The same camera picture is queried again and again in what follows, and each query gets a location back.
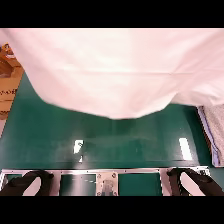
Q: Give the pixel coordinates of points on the brown cardboard box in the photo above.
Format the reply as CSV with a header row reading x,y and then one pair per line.
x,y
8,83

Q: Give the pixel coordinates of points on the white shirt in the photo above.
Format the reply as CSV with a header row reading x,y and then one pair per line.
x,y
120,66

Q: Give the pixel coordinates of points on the grey garment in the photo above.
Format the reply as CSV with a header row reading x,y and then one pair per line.
x,y
215,130

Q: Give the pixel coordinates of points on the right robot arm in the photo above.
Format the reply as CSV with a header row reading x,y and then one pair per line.
x,y
193,182

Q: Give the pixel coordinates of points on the silver frame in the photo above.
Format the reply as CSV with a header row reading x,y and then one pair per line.
x,y
106,183

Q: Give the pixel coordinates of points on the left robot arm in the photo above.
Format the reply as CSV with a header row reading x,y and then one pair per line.
x,y
26,184

